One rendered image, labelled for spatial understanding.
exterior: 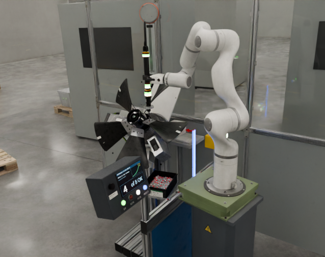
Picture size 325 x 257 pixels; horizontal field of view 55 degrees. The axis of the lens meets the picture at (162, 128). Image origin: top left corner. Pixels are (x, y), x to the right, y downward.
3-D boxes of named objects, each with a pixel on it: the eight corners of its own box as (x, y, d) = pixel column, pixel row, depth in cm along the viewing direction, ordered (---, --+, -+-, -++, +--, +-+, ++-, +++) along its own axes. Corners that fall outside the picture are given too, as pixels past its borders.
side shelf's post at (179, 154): (180, 217, 306) (178, 138, 277) (183, 219, 304) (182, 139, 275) (178, 220, 303) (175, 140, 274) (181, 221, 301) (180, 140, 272)
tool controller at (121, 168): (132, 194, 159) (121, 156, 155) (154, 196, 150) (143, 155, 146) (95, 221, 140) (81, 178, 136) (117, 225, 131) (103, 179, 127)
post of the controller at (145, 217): (145, 217, 168) (142, 184, 161) (149, 219, 166) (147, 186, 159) (141, 220, 165) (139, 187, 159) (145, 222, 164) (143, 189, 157)
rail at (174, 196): (216, 166, 236) (216, 156, 234) (221, 168, 234) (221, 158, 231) (141, 232, 168) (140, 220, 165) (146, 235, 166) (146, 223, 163)
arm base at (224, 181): (250, 187, 165) (253, 155, 158) (225, 199, 154) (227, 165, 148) (223, 173, 179) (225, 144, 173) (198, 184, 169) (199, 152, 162)
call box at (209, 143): (214, 141, 233) (215, 128, 230) (227, 144, 228) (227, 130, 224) (204, 149, 221) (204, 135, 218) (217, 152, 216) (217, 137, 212)
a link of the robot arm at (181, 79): (173, 69, 195) (166, 76, 189) (192, 71, 187) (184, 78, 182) (176, 81, 199) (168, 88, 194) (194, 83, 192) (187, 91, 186)
